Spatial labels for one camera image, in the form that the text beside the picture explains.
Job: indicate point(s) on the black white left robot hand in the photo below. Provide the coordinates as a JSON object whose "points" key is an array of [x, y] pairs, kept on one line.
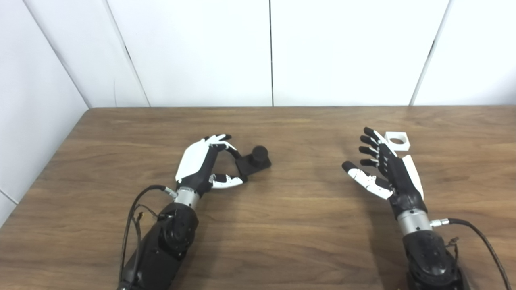
{"points": [[193, 161]]}

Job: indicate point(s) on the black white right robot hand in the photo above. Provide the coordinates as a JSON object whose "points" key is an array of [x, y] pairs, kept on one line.
{"points": [[403, 181]]}

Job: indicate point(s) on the white square piece with hole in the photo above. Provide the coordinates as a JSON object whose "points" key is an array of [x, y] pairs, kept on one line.
{"points": [[404, 147]]}

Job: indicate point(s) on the black peg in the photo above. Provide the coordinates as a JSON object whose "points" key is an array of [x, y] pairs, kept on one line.
{"points": [[258, 157]]}

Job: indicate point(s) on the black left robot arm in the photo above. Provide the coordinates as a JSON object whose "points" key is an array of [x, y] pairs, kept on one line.
{"points": [[165, 245]]}

